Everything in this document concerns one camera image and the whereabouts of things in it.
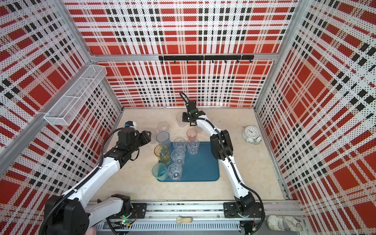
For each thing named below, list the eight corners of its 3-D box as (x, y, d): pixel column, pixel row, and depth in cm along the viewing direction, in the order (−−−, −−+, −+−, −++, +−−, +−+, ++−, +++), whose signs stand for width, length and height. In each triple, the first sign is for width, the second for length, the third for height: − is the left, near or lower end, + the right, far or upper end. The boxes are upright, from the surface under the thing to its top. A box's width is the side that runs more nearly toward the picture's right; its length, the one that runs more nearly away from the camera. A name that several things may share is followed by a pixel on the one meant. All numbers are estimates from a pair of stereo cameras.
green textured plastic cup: (154, 182, 84) (150, 176, 77) (157, 169, 89) (153, 162, 82) (168, 182, 84) (165, 176, 77) (170, 169, 89) (167, 162, 82)
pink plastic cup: (184, 140, 103) (184, 135, 97) (189, 132, 107) (189, 127, 102) (193, 144, 101) (192, 139, 96) (198, 135, 105) (198, 130, 100)
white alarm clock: (244, 144, 100) (245, 141, 97) (240, 128, 109) (241, 125, 106) (261, 144, 100) (262, 141, 97) (255, 128, 109) (257, 125, 106)
